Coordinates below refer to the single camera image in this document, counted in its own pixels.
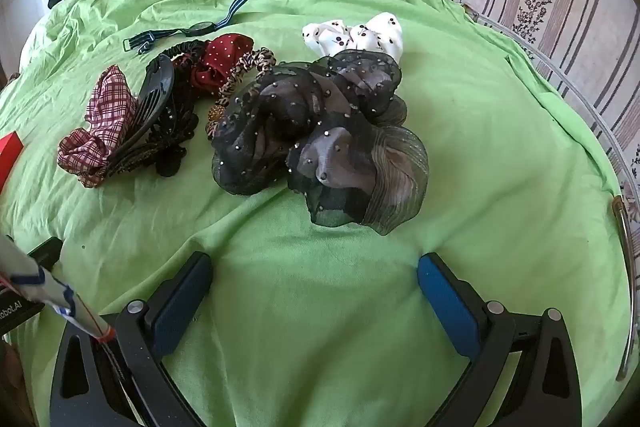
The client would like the red plaid scrunchie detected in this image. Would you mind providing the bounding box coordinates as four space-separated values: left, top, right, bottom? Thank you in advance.
56 64 141 188

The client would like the grey striped organza scrunchie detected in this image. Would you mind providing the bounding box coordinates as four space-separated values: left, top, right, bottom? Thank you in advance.
287 109 429 236

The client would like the black claw hair clip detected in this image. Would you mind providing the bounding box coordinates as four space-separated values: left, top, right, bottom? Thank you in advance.
107 53 176 168

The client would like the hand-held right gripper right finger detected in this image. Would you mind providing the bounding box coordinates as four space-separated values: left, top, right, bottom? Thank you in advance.
417 252 583 427

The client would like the green bed sheet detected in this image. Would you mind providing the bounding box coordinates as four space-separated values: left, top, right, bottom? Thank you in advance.
0 0 633 427

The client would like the blue striped strap watch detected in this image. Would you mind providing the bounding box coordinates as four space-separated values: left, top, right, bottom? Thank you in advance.
123 0 254 55

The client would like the gold beaded hair tie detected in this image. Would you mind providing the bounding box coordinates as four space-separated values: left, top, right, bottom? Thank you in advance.
205 103 228 140

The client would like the red box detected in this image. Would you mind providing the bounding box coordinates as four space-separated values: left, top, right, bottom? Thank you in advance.
0 132 24 195

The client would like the black ruffled hair tie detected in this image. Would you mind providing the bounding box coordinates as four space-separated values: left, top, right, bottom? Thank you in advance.
160 38 208 72

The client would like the red polka dot scrunchie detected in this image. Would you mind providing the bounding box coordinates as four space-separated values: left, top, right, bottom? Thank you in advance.
189 33 256 94

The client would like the black dotted sheer scrunchie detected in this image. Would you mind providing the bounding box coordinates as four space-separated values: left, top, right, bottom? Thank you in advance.
211 49 407 196

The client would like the black beaded lace scrunchie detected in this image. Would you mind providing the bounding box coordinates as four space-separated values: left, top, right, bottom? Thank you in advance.
107 97 201 180

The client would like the leopard print hair tie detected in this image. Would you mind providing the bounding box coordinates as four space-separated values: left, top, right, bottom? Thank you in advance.
216 47 277 108

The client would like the curved metal handle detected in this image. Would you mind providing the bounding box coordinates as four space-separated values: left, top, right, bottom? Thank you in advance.
611 196 633 382

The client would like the white taped black cable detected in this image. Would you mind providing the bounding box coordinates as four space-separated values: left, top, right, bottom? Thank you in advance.
0 234 168 427

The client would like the white cherry print scrunchie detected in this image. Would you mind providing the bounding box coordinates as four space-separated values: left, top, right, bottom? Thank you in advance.
301 13 404 62

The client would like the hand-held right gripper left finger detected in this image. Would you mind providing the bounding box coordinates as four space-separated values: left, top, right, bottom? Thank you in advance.
49 251 213 427

